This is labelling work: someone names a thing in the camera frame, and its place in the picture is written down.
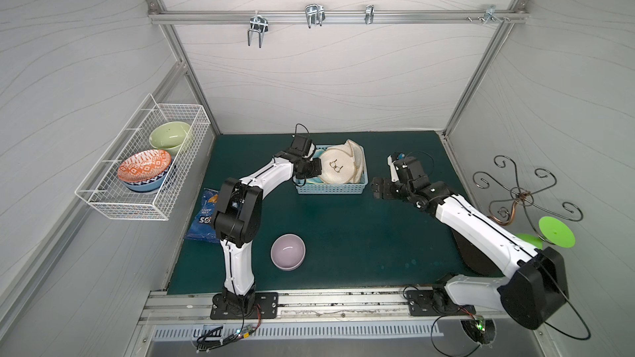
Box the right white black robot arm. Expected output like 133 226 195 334
373 153 569 330

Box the green ceramic bowl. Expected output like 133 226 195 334
149 122 193 157

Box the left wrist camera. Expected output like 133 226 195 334
288 135 314 158

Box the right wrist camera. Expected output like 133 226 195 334
387 153 429 183

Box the orange patterned bowl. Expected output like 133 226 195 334
117 150 172 183

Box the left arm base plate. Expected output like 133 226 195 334
209 290 279 321

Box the aluminium top rail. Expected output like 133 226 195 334
149 8 530 26

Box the green round disc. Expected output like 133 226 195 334
538 217 576 248

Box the right metal hook bracket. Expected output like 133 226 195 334
466 5 511 25

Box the black scrolled metal stand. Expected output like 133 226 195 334
472 155 585 249

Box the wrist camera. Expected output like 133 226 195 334
288 135 314 158
387 153 429 183

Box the left double metal hook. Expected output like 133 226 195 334
247 15 269 48

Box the white wire wall basket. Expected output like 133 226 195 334
75 96 210 221

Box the middle metal hook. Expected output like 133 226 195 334
304 3 326 29

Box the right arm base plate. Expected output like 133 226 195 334
402 288 476 317

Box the small metal hook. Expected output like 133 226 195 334
365 5 375 25

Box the aluminium rail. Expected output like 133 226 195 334
138 284 547 326
149 8 530 26

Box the lilac ceramic bowl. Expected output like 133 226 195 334
271 234 306 271

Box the blue bowl under orange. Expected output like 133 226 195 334
122 171 168 193

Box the blue snack bag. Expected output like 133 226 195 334
185 188 219 244

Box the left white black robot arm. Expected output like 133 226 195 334
211 144 322 316

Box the light blue plastic basket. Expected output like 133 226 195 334
294 145 368 195

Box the cream mesh laundry bag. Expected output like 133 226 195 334
318 140 365 184

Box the aluminium front rail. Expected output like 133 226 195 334
138 284 547 326

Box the white slotted cable duct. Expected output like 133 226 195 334
152 320 444 342

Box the dark green table mat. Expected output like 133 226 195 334
168 132 476 294

